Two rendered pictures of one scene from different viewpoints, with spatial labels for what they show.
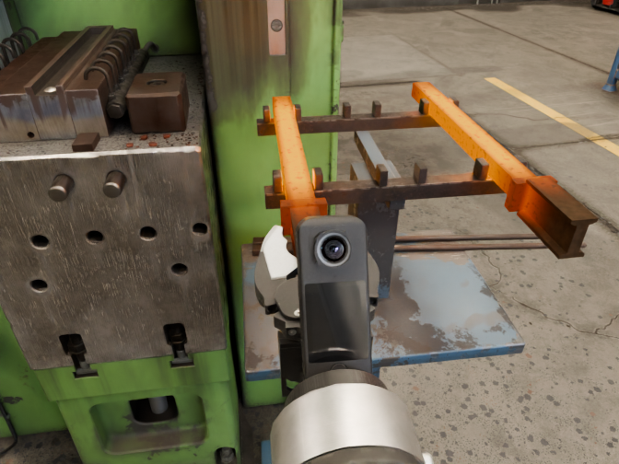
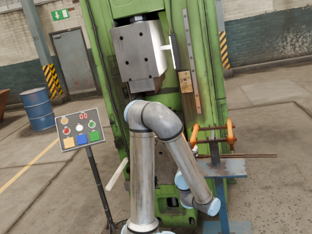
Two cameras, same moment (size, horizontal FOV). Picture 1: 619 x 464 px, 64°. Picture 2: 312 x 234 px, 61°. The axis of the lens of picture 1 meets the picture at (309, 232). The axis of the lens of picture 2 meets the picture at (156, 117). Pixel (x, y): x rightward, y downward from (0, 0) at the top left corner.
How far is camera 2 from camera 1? 126 cm
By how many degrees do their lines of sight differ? 27
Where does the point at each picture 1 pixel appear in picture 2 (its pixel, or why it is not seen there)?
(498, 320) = (243, 171)
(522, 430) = (294, 228)
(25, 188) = not seen: hidden behind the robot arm
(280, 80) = (200, 118)
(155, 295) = (172, 167)
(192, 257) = not seen: hidden behind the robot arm
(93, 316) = (159, 172)
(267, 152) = (199, 134)
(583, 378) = not seen: outside the picture
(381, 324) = (216, 170)
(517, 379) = (297, 213)
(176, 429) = (178, 210)
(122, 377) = (165, 189)
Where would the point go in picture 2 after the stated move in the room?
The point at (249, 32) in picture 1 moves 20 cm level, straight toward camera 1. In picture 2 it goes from (192, 109) to (189, 118)
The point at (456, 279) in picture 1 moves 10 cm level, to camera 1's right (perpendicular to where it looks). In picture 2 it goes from (238, 163) to (253, 163)
